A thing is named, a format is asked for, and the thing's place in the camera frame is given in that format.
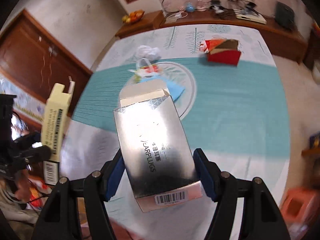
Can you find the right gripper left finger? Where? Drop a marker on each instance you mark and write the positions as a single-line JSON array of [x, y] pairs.
[[73, 203]]

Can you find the silver earplugs box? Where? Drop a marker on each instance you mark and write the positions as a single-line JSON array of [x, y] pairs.
[[156, 154]]

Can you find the pistachio chocolate box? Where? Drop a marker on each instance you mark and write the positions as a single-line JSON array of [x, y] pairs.
[[53, 126]]

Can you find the blue paper piece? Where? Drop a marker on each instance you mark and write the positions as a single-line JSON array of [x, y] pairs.
[[175, 89]]

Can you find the wooden tv cabinet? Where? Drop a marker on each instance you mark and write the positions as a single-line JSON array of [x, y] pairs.
[[281, 42]]

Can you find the white set-top box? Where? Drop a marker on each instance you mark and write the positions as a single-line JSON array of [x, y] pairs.
[[251, 16]]

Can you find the fruit bowl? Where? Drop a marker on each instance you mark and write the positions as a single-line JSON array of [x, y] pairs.
[[133, 17]]

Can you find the fruit print snack bag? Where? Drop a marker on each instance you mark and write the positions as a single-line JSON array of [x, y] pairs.
[[145, 70]]

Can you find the red snack wrapper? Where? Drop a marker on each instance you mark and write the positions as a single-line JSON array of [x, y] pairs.
[[221, 50]]

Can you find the crumpled white tissue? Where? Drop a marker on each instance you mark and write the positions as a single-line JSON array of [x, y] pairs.
[[150, 53]]

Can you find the blue round ornament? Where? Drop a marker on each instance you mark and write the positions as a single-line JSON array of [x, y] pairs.
[[189, 7]]

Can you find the patterned white teal tablecloth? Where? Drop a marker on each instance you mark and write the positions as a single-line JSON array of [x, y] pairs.
[[236, 123]]

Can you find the brown wooden door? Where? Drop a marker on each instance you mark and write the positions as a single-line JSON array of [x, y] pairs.
[[34, 60]]

